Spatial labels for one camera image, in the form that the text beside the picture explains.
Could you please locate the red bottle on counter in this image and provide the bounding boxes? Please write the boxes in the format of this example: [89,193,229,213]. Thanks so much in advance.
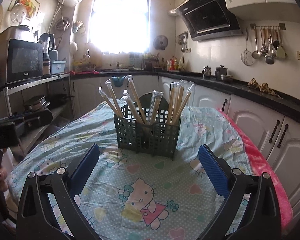
[167,56,179,71]

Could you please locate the black microwave oven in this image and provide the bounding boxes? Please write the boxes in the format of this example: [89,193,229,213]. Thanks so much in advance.
[0,39,43,87]

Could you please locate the wire mesh strainer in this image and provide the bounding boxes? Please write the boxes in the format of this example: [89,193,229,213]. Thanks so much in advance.
[241,29,254,66]

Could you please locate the person left hand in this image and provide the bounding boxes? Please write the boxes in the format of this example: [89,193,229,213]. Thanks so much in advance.
[0,148,11,193]

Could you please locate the brown cloth on counter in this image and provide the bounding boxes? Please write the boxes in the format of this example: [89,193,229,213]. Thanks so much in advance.
[248,78,281,98]

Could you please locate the black countertop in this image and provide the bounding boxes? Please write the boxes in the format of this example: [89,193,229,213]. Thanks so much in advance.
[70,70,300,123]

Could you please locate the steel kettle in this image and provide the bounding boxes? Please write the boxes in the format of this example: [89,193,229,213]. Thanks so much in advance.
[202,66,212,79]

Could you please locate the hanging utensil set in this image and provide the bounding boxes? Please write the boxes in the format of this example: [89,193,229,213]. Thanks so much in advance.
[260,23,287,65]

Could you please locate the hello kitty teal tablecloth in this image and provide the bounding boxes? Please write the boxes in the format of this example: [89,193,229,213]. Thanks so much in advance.
[7,103,252,239]

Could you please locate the fruit picture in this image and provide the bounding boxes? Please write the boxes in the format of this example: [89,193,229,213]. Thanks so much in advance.
[8,0,40,19]

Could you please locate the small wall fan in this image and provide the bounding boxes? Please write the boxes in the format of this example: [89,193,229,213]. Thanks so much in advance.
[153,35,169,50]

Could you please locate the steel ladle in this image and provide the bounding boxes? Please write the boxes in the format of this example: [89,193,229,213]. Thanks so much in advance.
[252,27,261,59]

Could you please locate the dark steel pot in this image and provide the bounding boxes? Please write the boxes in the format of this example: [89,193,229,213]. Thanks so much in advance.
[215,65,228,80]

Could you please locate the blue plastic box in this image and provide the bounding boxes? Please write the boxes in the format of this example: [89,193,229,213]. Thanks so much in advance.
[50,60,66,74]

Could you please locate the pink fleece blanket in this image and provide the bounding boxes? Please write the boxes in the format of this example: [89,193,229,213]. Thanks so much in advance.
[218,109,293,230]

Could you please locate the chopsticks pair one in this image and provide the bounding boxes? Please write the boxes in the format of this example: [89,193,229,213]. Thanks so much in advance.
[167,81,180,125]

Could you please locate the electric blender jug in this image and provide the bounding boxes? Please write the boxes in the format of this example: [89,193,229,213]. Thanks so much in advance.
[38,33,55,77]

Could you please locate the chopsticks pair three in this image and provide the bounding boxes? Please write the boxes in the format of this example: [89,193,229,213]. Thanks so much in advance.
[125,75,147,124]

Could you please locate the chopsticks pair five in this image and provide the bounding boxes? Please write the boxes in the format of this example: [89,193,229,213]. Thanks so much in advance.
[98,79,123,118]

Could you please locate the teal hanging bin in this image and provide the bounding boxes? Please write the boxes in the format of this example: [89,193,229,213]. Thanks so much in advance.
[111,76,126,87]

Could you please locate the black range hood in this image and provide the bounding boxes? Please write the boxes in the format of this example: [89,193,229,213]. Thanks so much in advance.
[168,0,243,42]

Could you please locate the white lower cabinets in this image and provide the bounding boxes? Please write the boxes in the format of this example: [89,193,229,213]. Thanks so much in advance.
[63,76,300,216]

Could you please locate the chopsticks pair two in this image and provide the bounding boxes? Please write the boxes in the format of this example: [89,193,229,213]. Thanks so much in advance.
[172,80,195,125]

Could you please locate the dark green utensil basket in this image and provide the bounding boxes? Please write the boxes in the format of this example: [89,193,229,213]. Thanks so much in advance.
[114,98,180,159]

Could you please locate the stacked steel pots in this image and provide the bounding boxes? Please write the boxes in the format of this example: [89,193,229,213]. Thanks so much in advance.
[23,95,50,112]

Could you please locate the chopsticks pair four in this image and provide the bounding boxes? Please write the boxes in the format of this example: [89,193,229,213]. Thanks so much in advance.
[148,90,164,125]

